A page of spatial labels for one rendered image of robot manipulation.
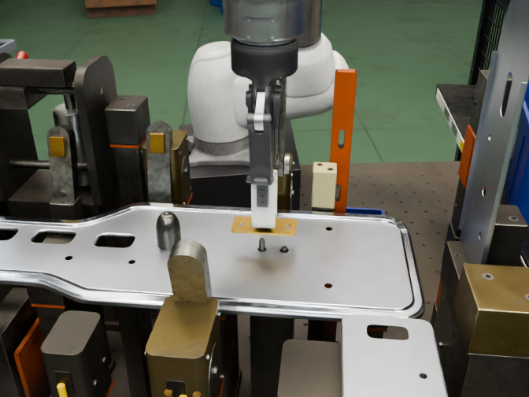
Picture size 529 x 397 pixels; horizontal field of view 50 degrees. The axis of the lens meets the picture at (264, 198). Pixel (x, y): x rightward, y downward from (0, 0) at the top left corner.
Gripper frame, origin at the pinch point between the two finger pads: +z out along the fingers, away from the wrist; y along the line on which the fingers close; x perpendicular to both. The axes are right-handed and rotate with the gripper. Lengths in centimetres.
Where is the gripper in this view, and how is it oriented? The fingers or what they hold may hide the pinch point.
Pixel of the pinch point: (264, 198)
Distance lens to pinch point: 72.6
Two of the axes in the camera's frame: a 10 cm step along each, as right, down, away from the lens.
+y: -1.1, 4.9, -8.7
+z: 0.0, 8.7, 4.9
